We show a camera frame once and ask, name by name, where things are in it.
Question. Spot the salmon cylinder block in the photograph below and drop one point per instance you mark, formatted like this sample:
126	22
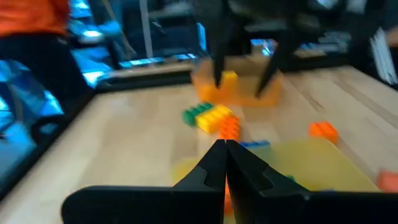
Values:
388	180

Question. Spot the yellow translucent plastic bin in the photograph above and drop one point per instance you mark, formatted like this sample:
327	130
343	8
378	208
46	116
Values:
311	165

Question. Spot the yellow two-by-four brick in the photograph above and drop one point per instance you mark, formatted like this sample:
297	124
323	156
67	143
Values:
213	119

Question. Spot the orange translucent plastic bin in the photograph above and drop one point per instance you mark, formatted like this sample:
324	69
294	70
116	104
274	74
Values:
242	96

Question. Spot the person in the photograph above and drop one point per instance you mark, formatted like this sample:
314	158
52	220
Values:
31	15

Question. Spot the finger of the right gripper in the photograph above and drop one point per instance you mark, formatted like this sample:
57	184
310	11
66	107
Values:
272	65
219	56

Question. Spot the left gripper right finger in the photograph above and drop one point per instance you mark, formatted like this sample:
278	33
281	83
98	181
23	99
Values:
264	202

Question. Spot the orange-red two-by-two brick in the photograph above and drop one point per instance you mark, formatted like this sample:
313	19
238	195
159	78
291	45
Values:
323	130

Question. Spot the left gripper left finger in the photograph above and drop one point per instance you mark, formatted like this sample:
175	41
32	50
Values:
186	202

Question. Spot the yellow two-by-two brick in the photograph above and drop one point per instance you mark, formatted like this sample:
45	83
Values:
230	79

